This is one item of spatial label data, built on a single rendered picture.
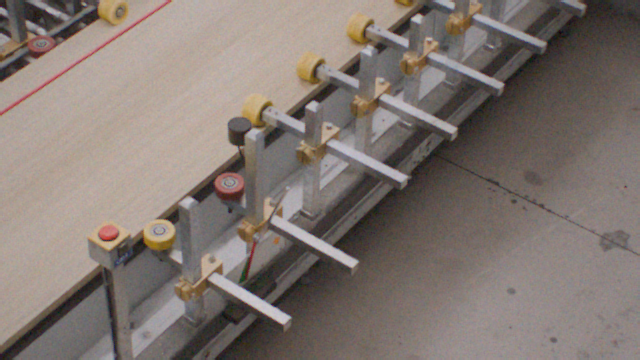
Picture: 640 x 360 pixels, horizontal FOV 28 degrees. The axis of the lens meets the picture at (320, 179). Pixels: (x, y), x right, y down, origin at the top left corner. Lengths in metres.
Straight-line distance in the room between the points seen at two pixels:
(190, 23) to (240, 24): 0.15
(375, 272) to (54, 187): 1.41
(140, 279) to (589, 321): 1.65
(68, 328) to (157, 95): 0.78
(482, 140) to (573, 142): 0.35
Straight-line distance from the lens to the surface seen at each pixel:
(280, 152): 3.73
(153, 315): 3.46
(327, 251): 3.27
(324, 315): 4.27
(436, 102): 4.00
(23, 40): 4.05
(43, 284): 3.18
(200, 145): 3.51
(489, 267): 4.48
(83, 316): 3.30
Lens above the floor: 3.22
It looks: 43 degrees down
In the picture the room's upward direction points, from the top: 2 degrees clockwise
